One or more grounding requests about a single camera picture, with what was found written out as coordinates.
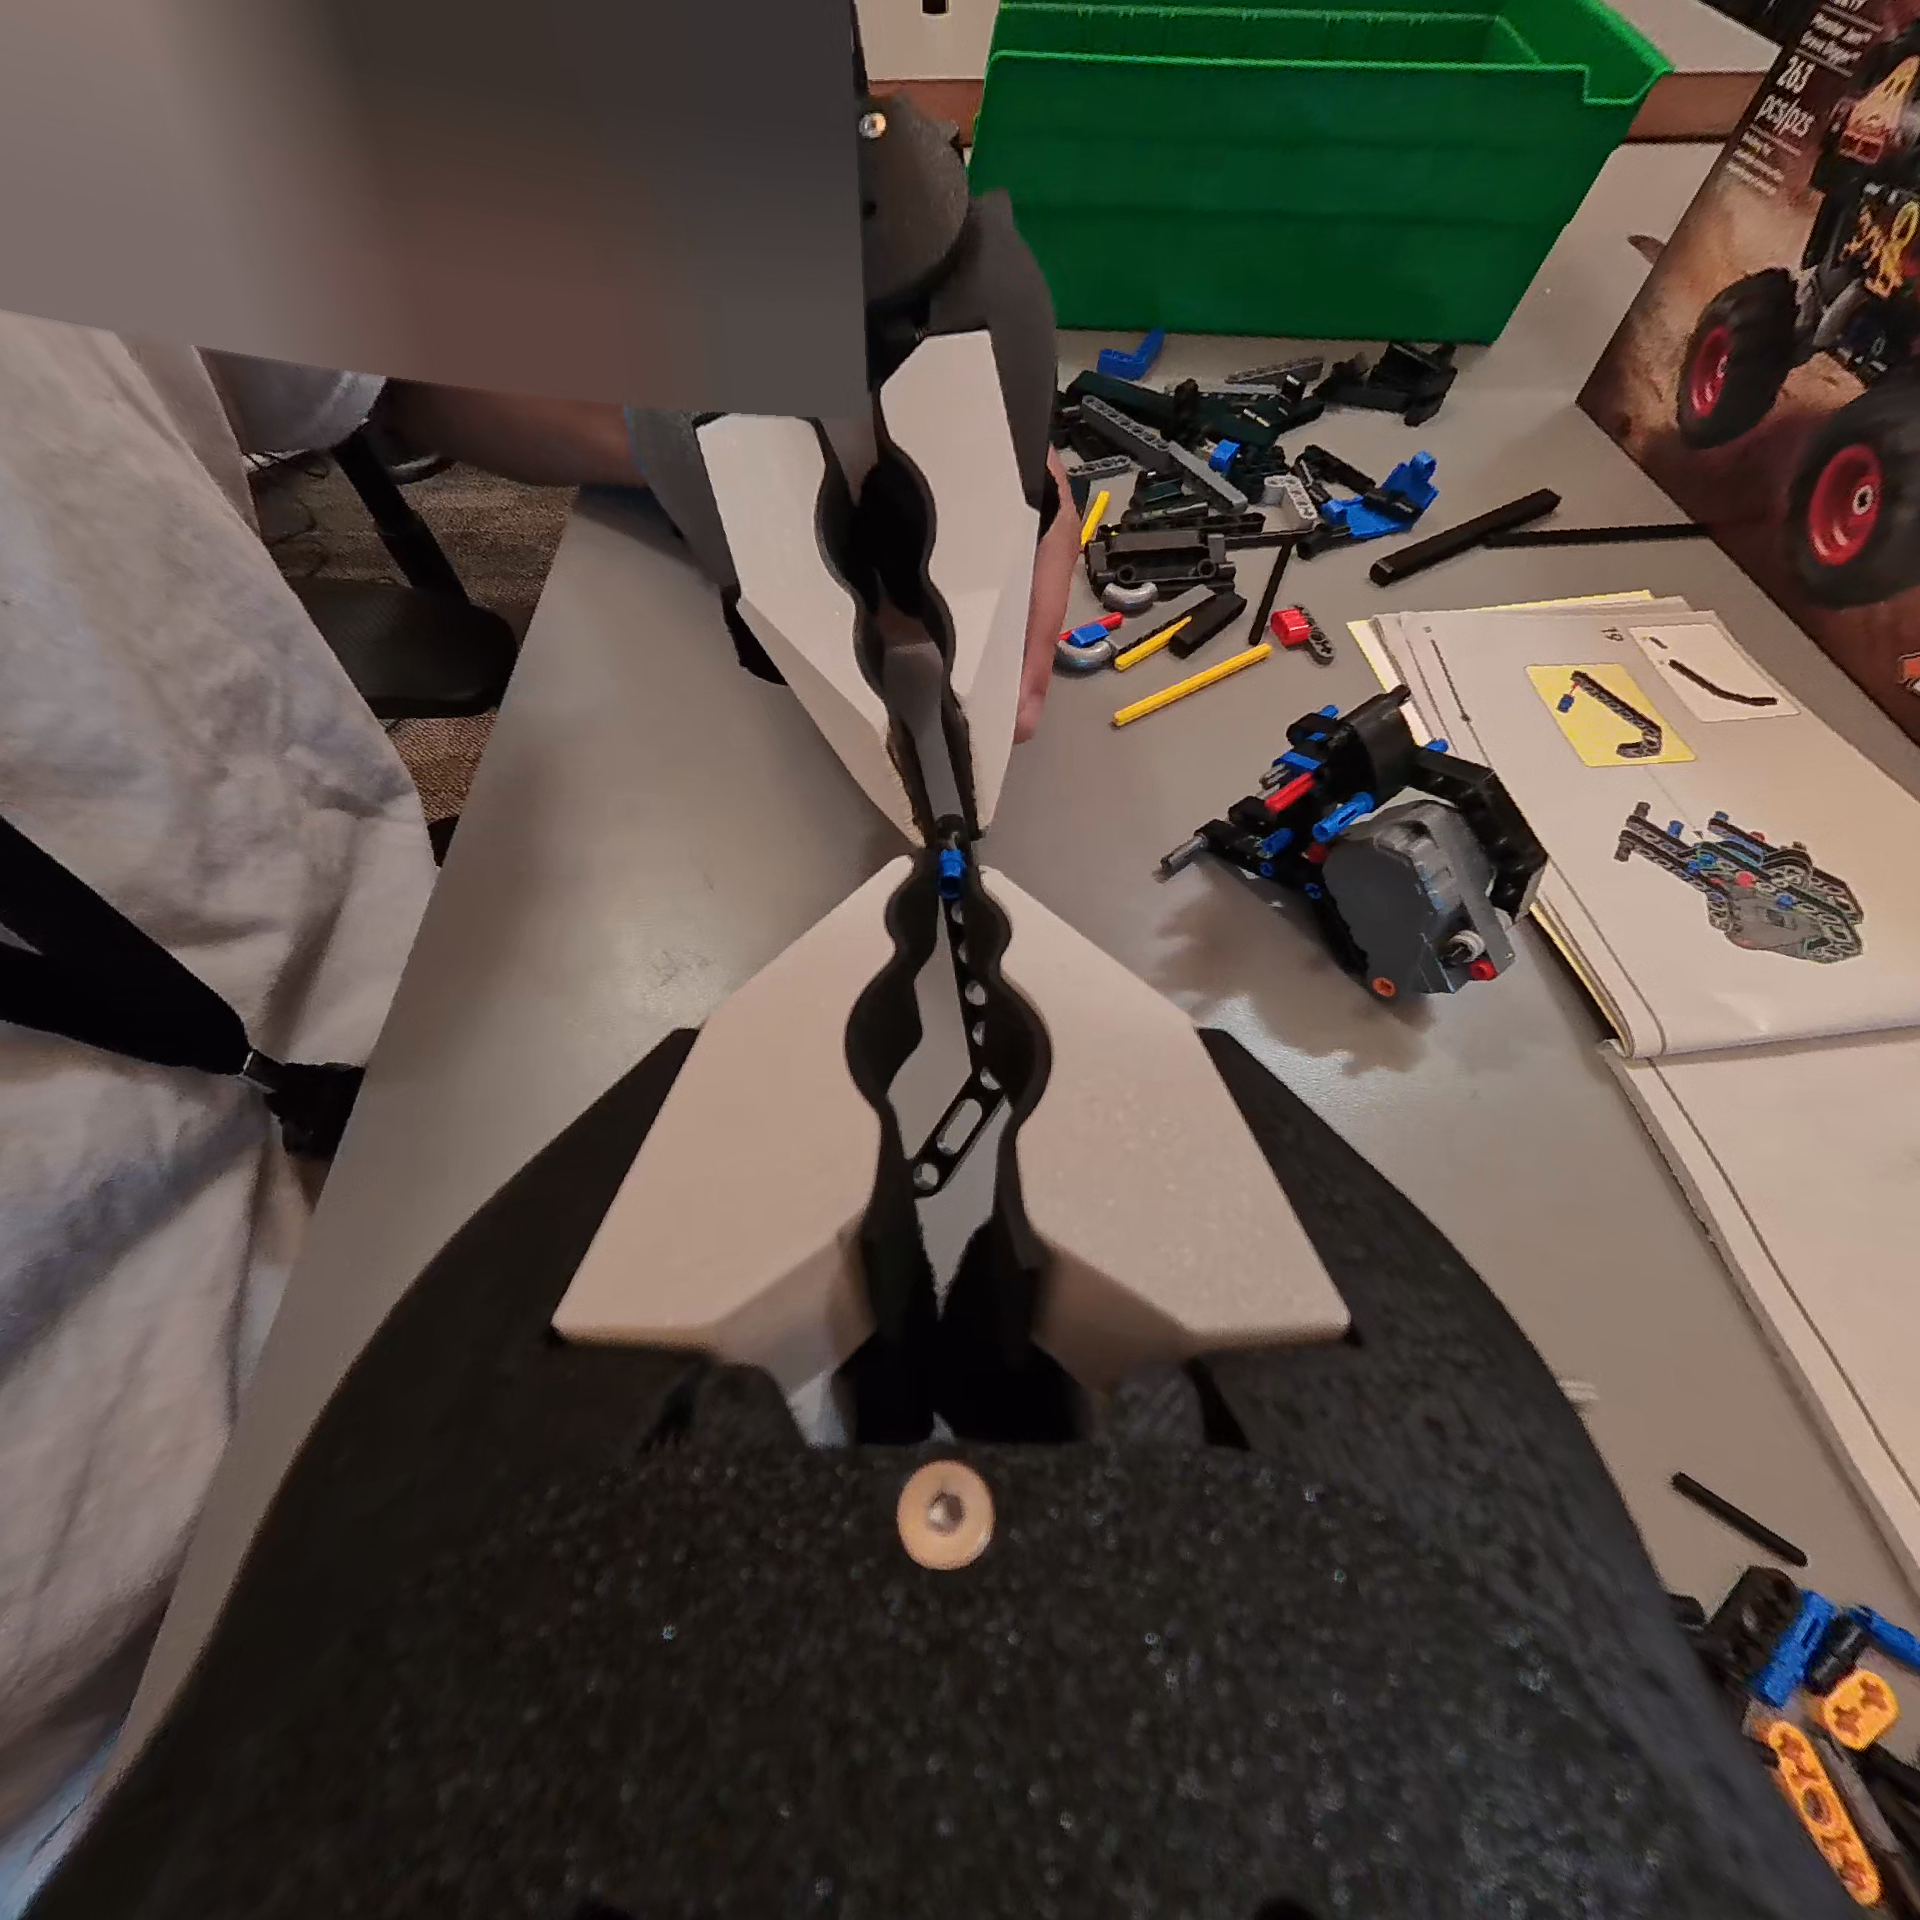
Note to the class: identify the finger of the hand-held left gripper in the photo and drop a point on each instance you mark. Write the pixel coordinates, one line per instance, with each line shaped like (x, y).
(782, 569)
(994, 569)

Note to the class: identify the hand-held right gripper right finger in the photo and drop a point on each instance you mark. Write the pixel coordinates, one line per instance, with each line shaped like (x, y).
(1186, 1198)

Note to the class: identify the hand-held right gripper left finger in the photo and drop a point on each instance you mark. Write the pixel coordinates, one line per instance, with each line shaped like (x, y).
(721, 1198)

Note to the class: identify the black bent lego beam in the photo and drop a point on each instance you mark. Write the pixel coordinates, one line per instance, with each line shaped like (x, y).
(965, 963)

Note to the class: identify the lego motor chassis assembly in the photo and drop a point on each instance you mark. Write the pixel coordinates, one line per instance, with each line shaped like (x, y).
(1408, 900)

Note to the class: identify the pile of assorted lego beams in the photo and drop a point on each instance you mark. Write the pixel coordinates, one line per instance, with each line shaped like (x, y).
(1156, 557)

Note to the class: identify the long yellow lego axle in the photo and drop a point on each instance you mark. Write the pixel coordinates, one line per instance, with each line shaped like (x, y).
(1191, 684)

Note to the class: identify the blue lego panel piece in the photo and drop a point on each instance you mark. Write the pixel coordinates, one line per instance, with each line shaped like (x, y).
(1385, 512)

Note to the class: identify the long black lego beam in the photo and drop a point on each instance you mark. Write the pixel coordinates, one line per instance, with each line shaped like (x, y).
(1465, 539)

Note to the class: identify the lego instruction booklet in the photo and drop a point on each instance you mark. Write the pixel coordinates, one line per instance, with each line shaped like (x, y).
(1724, 1079)

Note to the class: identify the thin black lego axle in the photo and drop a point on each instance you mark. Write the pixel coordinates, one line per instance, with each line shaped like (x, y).
(1602, 531)

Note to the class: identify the pile of small lego pins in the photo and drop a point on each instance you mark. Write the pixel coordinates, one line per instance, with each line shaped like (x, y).
(1805, 1651)

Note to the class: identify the lego set box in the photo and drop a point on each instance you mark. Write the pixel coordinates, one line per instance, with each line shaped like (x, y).
(1772, 375)

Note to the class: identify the person's left hand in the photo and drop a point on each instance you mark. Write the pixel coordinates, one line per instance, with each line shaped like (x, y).
(1059, 600)

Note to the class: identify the green plastic bin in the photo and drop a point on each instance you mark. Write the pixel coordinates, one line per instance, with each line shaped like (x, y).
(1275, 197)

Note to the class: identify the black office chair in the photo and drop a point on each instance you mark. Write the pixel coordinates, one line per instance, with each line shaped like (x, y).
(421, 642)

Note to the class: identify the person's white shirt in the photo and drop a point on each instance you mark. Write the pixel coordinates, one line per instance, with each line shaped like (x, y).
(148, 675)

